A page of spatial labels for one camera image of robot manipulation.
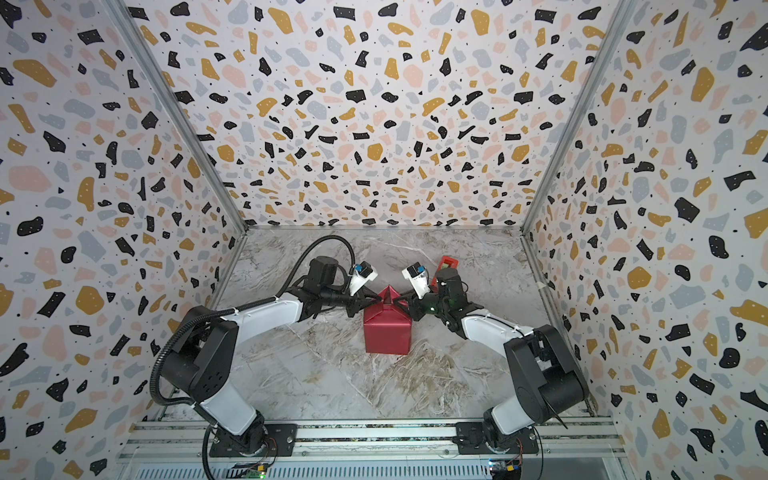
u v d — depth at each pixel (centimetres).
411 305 77
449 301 71
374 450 73
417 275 78
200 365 46
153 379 40
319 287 72
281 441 73
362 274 76
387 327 82
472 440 73
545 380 45
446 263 103
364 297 80
